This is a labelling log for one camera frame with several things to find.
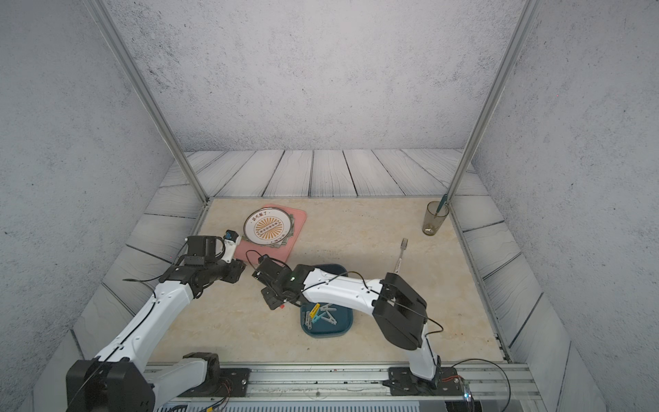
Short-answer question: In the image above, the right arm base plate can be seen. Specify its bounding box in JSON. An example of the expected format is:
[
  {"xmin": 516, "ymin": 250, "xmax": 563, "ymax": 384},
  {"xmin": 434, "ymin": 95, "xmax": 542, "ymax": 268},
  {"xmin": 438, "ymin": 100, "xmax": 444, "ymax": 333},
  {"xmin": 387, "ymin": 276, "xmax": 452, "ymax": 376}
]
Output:
[{"xmin": 382, "ymin": 367, "xmax": 464, "ymax": 397}]

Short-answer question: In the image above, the teal straw in glass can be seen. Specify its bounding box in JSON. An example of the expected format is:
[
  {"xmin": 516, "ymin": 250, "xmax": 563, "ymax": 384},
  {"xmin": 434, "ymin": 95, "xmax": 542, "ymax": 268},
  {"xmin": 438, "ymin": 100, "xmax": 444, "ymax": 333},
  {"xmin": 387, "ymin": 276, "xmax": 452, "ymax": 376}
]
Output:
[{"xmin": 434, "ymin": 193, "xmax": 448, "ymax": 216}]

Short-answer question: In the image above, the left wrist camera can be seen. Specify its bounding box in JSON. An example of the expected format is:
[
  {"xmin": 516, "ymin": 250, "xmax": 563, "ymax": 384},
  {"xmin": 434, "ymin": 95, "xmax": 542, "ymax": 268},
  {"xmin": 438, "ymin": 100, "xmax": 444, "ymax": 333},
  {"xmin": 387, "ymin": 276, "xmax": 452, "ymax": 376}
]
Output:
[{"xmin": 184, "ymin": 230, "xmax": 241, "ymax": 266}]

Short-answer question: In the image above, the aluminium frame post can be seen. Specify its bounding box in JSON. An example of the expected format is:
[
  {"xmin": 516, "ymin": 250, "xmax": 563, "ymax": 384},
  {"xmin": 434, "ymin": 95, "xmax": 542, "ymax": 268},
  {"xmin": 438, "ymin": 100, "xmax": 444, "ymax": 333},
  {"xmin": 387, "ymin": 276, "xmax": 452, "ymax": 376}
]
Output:
[
  {"xmin": 446, "ymin": 0, "xmax": 542, "ymax": 204},
  {"xmin": 84, "ymin": 0, "xmax": 209, "ymax": 206}
]

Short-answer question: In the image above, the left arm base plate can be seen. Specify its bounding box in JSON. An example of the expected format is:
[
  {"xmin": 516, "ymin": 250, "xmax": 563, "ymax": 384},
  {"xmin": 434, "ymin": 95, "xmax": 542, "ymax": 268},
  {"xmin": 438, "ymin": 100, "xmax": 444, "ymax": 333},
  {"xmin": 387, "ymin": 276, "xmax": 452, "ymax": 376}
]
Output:
[{"xmin": 180, "ymin": 368, "xmax": 251, "ymax": 398}]

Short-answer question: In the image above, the teal storage box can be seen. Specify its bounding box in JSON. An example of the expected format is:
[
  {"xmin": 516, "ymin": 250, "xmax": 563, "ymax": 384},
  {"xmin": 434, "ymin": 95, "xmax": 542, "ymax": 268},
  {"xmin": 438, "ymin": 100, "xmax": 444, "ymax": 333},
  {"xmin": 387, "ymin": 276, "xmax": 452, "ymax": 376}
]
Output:
[{"xmin": 300, "ymin": 264, "xmax": 354, "ymax": 338}]

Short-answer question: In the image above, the metal fork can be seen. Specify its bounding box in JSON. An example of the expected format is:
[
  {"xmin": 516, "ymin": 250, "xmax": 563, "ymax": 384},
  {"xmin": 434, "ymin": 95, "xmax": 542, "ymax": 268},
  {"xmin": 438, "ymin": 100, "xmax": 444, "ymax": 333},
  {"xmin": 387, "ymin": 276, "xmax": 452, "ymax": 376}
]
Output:
[{"xmin": 394, "ymin": 238, "xmax": 408, "ymax": 274}]

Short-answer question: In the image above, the olive drinking glass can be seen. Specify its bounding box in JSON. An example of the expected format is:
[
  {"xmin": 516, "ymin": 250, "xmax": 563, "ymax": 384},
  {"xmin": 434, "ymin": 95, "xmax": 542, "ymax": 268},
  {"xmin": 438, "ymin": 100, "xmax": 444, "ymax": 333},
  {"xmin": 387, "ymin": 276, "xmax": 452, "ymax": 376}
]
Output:
[{"xmin": 421, "ymin": 201, "xmax": 449, "ymax": 236}]

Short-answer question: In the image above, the pink plastic tray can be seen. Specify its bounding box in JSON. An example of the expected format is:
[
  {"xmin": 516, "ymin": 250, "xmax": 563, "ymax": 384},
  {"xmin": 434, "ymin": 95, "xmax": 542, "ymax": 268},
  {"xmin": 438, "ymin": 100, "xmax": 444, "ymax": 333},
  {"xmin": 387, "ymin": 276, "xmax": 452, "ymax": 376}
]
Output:
[{"xmin": 234, "ymin": 204, "xmax": 307, "ymax": 262}]

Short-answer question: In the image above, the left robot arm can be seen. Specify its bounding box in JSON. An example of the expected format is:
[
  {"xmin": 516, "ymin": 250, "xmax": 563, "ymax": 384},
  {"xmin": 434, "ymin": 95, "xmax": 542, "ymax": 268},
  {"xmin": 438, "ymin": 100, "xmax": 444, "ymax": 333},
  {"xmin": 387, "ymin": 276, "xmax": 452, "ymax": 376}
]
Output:
[{"xmin": 66, "ymin": 257, "xmax": 245, "ymax": 411}]

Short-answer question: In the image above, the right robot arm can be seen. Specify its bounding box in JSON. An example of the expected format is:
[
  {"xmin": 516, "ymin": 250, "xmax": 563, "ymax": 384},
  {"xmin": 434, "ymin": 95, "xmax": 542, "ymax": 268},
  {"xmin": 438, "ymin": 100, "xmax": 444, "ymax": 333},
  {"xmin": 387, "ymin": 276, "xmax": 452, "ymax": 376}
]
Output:
[{"xmin": 252, "ymin": 256, "xmax": 439, "ymax": 389}]

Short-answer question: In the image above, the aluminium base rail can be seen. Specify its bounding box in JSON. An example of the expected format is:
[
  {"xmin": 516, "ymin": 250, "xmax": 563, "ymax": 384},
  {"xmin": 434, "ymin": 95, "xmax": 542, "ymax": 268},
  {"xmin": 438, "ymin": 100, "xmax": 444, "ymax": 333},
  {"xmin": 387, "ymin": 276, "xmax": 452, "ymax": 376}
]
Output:
[{"xmin": 155, "ymin": 360, "xmax": 546, "ymax": 411}]

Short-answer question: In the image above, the white plate orange sunburst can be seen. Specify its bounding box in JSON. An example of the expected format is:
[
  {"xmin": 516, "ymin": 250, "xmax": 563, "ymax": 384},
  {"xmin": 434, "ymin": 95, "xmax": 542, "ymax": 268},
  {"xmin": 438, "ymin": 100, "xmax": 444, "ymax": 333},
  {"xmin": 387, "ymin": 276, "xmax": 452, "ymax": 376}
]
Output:
[{"xmin": 243, "ymin": 207, "xmax": 290, "ymax": 247}]

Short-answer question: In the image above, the left aluminium frame post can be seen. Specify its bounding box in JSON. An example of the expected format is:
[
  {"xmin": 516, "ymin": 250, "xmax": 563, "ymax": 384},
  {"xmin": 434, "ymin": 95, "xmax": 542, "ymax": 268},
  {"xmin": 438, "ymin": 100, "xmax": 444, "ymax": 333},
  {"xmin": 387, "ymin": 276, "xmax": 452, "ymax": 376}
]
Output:
[{"xmin": 84, "ymin": 0, "xmax": 209, "ymax": 206}]

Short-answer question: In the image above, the right aluminium frame post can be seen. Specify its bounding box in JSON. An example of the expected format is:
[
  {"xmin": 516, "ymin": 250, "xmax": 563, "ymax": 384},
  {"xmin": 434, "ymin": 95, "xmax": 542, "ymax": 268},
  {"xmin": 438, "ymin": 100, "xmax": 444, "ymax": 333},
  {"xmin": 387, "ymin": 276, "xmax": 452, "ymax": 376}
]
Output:
[{"xmin": 446, "ymin": 0, "xmax": 542, "ymax": 204}]

